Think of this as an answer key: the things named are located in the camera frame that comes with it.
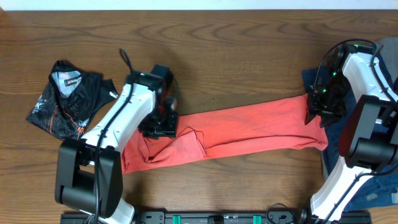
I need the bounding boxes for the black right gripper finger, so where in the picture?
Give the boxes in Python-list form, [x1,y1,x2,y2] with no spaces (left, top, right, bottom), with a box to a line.
[304,108,317,125]
[320,114,338,128]

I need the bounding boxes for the red orange t-shirt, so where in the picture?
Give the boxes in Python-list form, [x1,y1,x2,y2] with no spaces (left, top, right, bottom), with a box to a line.
[122,95,328,174]

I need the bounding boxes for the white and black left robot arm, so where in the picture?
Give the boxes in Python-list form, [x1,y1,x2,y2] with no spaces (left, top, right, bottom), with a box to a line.
[55,72,178,223]

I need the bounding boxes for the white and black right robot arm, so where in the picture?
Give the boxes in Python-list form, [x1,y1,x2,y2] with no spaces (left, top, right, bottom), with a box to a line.
[295,39,397,223]

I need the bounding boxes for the grey garment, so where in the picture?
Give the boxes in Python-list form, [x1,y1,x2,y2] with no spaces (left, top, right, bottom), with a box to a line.
[377,37,397,84]

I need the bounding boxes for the navy blue garment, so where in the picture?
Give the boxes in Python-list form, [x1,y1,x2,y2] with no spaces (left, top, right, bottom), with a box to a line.
[301,45,398,212]

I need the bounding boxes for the black patterned folded garment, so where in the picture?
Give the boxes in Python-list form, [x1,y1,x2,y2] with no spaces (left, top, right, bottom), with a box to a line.
[26,60,118,140]

